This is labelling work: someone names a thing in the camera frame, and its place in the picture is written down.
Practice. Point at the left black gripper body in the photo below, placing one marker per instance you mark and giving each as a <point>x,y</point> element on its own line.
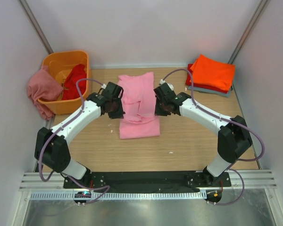
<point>118,113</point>

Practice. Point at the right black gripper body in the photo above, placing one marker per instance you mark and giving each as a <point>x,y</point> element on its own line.
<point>160,110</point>

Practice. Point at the pink t-shirt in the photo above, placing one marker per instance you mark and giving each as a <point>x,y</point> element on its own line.
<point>138,103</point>

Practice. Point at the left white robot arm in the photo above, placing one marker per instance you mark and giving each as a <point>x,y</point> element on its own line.
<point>52,145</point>

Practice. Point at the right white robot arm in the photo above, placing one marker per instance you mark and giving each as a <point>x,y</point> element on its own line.
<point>233,138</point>

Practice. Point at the red shirt in basket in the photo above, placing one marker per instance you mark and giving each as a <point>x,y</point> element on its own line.
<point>70,90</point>

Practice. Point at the folded grey t-shirt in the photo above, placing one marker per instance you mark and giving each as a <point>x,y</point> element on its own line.
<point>204,90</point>

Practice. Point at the folded orange t-shirt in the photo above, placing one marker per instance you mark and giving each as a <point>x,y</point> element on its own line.
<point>210,74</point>

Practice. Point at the orange plastic basket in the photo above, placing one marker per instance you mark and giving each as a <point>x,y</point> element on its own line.
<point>66,68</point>

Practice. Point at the dusty pink shirt on basket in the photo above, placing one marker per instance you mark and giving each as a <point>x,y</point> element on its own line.
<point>44,87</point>

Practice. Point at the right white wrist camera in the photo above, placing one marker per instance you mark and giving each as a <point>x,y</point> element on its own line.
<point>162,81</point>

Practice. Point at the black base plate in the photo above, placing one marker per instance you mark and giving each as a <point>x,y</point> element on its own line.
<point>166,182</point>

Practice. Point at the white slotted cable duct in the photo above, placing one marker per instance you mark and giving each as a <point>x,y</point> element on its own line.
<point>84,195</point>

